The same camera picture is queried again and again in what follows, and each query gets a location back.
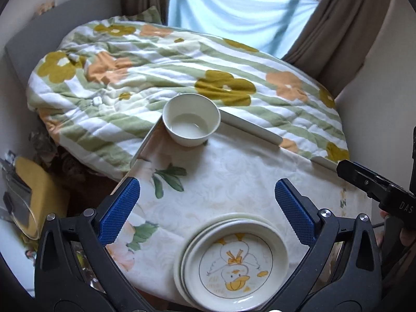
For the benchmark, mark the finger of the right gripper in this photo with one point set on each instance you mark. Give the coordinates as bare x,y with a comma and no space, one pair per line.
375,186

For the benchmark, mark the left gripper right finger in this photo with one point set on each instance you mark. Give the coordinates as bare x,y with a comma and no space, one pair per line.
341,270

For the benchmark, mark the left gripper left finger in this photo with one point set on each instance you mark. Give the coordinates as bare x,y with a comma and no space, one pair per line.
59,282

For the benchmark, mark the duck pattern cream plate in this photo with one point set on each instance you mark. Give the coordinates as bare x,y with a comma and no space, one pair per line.
235,263

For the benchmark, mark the person's right hand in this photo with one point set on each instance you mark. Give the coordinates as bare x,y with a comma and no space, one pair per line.
406,237

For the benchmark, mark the yellow cushion stool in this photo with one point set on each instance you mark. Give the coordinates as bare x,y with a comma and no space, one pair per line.
47,196

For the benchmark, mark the stacked cream plate underneath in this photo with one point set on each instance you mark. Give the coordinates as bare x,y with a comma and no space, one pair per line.
185,250

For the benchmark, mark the cream floral tablecloth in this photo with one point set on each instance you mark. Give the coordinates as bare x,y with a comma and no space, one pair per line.
182,188

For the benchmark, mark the brown drape right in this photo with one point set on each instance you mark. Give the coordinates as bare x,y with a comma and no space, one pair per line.
336,40

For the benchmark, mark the floral green striped quilt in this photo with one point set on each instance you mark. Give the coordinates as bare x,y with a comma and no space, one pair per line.
103,88

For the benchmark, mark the small white ribbed bowl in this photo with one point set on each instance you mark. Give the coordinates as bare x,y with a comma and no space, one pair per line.
190,119

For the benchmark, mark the light blue sheer curtain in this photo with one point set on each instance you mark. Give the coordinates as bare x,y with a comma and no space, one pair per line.
271,26

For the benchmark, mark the grey headboard panel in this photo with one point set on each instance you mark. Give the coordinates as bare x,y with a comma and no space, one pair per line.
44,33

